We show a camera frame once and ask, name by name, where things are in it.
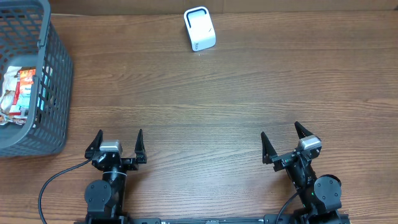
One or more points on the white barcode scanner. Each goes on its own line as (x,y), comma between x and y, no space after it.
(200,28)

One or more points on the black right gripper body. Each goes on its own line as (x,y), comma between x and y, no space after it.
(283,161)

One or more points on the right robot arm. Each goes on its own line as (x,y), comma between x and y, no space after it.
(317,199)

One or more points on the grey plastic mesh basket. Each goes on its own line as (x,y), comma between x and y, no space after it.
(29,39)

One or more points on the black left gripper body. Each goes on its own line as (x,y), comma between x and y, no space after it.
(121,160)

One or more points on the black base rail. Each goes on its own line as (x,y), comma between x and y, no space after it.
(266,219)

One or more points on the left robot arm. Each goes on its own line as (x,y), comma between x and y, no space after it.
(105,197)

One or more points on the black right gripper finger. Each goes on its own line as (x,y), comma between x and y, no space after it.
(302,132)
(268,151)

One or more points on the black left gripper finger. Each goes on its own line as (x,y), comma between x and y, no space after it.
(141,156)
(94,146)

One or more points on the red white snack bar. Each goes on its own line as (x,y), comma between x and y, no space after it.
(15,99)

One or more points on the teal wipes packet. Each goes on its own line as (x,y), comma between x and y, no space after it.
(23,103)

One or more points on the orange snack packet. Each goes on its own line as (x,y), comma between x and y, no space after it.
(26,80)

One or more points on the white brown snack wrapper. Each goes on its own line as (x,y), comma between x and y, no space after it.
(9,87)

